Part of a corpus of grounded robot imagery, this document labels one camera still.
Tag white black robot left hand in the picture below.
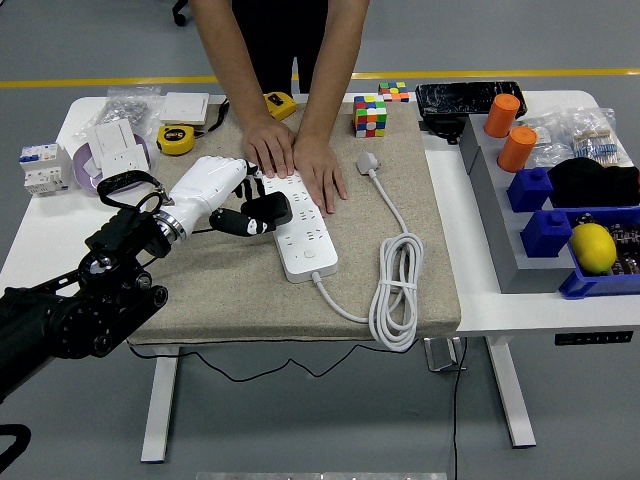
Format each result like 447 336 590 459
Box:
158 155 277 239

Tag person's left hand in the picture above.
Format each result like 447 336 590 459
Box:
292 132 349 218

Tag person's right hand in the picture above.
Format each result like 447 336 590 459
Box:
241 118 297 180

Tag black plug adapter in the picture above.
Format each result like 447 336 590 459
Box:
239 191 294 230

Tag white power strip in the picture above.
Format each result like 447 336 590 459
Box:
259 169 340 285

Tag thin black adapter cord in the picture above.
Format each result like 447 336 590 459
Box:
127 227 426 384

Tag boxy yellow tape measure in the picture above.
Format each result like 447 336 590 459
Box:
263 91 298 121

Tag round yellow black tape measure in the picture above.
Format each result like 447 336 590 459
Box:
156 124 197 157

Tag large colourful puzzle cube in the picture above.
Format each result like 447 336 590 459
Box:
353 94 389 139

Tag small colourful puzzle cube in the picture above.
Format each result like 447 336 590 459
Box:
377 81 411 104

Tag grey-brown mat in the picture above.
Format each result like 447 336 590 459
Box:
127 102 462 346

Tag clear bag of screws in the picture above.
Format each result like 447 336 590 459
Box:
73 85 164 141

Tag person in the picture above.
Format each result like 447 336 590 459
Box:
227 0 331 96

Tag glossy black plastic tray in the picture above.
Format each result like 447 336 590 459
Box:
414 80 530 121

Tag white blue circuit breaker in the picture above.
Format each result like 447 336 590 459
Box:
18 142 74 199

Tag orange cylinder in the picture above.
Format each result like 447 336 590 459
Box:
496 125 539 174
482 93 522 139

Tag grey stepped block stand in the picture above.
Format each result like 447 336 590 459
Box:
458 113 576 295

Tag blue block with knob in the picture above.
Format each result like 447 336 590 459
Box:
519 208 574 260
506 166 555 214

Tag white table leg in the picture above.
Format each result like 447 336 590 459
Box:
139 344 181 464
485 335 537 449

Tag grey metal box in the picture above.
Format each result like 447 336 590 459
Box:
423 337 469 374

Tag clear bag of resistors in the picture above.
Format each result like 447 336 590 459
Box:
517 106 634 171

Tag black cloth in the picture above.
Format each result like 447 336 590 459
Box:
546 157 640 210

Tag yellow lemon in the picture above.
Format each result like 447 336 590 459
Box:
568 222 619 275

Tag blue storage bin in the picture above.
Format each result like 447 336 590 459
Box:
558 204 640 301

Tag dark circuit boards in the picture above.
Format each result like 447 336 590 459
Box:
574 212 640 279

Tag black table control panel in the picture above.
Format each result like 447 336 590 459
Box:
553 330 635 347

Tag white power cord with plug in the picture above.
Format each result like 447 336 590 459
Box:
312 151 426 352

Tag black wrist strap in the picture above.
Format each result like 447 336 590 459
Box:
206 97 230 134

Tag white wall switch panel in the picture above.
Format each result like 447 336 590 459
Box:
158 91 211 127

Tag white wall socket panel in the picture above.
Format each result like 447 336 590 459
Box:
97 145 153 180

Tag white two-button switch panel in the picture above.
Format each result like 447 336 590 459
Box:
92 117 139 160

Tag black power cable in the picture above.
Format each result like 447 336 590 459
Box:
451 338 469 480

